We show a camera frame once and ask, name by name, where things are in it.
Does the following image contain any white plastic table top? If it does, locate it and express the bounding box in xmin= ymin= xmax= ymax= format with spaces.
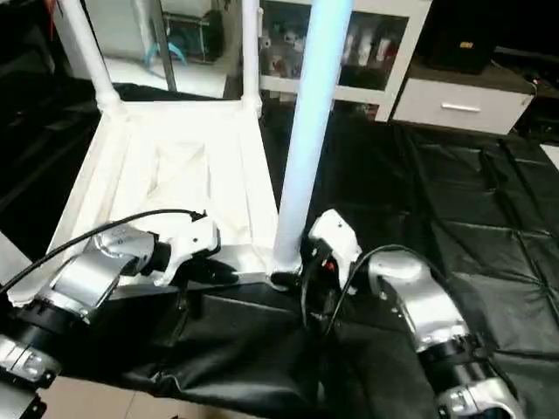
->
xmin=7 ymin=98 xmax=302 ymax=308

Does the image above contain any white plastic table leg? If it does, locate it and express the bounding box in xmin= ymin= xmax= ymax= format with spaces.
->
xmin=267 ymin=0 xmax=355 ymax=277
xmin=54 ymin=0 xmax=123 ymax=116
xmin=239 ymin=0 xmax=264 ymax=113
xmin=0 ymin=229 xmax=32 ymax=282

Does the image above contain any black work mat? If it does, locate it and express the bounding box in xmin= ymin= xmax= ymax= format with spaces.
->
xmin=0 ymin=80 xmax=559 ymax=419

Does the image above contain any white drawer unit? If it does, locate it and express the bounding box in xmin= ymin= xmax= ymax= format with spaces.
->
xmin=391 ymin=77 xmax=535 ymax=137

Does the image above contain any white glass door cabinet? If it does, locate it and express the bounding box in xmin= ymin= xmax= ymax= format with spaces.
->
xmin=229 ymin=0 xmax=434 ymax=123

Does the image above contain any black low shelf unit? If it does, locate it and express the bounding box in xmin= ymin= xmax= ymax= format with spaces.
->
xmin=419 ymin=0 xmax=559 ymax=141

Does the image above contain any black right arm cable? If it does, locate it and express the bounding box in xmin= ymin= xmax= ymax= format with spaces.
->
xmin=299 ymin=243 xmax=455 ymax=338

